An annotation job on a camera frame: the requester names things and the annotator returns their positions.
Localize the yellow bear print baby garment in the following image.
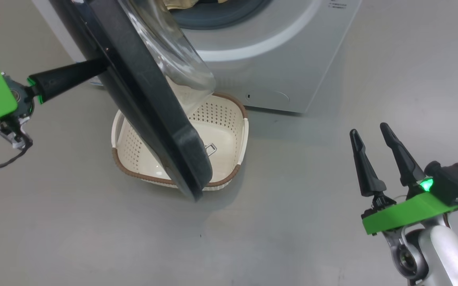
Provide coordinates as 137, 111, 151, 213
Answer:
163, 0, 229, 10

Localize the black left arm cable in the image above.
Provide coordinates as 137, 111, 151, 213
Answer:
0, 134, 34, 175

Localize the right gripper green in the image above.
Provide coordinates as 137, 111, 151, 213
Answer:
349, 122, 458, 236

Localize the cream perforated plastic laundry basket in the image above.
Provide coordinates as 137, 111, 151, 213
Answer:
111, 92, 249, 192

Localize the white front-load washing machine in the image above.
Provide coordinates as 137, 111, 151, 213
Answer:
30, 0, 363, 114

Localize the black round glass washer door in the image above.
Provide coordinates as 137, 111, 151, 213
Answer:
48, 0, 217, 203

